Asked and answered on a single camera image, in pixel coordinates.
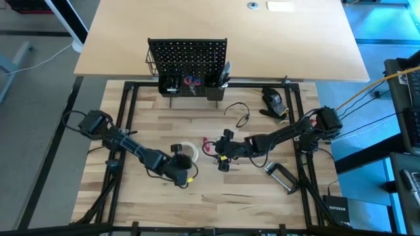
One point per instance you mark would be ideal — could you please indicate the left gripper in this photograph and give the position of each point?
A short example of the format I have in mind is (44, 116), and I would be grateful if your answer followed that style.
(175, 167)

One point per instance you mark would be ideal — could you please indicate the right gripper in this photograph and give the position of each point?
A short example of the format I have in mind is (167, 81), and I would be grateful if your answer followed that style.
(234, 149)

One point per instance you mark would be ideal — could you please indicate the white tape roll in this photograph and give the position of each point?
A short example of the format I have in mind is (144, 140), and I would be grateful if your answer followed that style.
(197, 149)

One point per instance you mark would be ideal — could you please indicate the red and blue scissors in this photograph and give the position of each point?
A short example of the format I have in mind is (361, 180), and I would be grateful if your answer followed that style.
(189, 80)

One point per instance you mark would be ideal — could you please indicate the grey metal tool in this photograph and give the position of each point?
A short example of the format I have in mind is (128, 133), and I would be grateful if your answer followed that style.
(226, 70)

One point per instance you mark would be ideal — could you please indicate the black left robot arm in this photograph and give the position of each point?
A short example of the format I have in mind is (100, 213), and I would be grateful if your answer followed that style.
(131, 149)

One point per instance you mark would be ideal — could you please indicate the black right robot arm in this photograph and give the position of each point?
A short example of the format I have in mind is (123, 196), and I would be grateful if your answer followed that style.
(282, 134)

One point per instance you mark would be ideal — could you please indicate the black plastic pegboard bin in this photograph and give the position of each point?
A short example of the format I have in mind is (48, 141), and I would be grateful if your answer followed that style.
(162, 93)
(213, 95)

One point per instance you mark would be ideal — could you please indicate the silver and black C-clamp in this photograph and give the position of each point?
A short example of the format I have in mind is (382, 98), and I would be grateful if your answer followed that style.
(279, 179)

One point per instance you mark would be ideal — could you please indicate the black grey work glove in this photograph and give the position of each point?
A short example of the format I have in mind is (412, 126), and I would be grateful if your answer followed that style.
(274, 101)

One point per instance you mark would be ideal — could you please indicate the black metal pegboard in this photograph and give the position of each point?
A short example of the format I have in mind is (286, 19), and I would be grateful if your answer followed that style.
(187, 59)

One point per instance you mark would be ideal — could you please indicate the light wooden desk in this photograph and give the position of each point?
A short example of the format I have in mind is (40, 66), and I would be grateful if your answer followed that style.
(229, 32)

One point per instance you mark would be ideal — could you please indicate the silver desk grommet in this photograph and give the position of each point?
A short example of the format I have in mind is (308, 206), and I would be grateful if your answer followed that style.
(252, 5)

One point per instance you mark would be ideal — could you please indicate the white card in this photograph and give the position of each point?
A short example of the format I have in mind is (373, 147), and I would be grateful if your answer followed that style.
(280, 6)

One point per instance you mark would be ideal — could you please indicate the dark side desk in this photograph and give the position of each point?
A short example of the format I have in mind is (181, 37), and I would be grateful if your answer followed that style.
(398, 98)

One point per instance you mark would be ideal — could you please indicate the white desk leg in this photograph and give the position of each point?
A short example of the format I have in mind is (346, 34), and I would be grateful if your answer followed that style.
(64, 23)

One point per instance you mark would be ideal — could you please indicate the grey handheld device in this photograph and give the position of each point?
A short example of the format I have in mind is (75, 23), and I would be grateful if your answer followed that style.
(410, 183)

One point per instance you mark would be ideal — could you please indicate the black keyboard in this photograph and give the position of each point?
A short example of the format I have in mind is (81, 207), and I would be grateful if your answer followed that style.
(415, 124)

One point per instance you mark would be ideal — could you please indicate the grey metal table base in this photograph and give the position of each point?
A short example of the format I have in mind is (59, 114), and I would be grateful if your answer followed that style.
(10, 65)

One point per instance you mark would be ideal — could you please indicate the black and red crate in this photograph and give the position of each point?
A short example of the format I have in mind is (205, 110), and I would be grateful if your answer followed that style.
(26, 6)

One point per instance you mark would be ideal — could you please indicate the black aluminium table frame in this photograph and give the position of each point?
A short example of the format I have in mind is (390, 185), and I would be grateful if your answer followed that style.
(82, 229)

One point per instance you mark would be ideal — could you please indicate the black Netgear network switch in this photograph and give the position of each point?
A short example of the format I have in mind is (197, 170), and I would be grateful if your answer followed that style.
(336, 209)

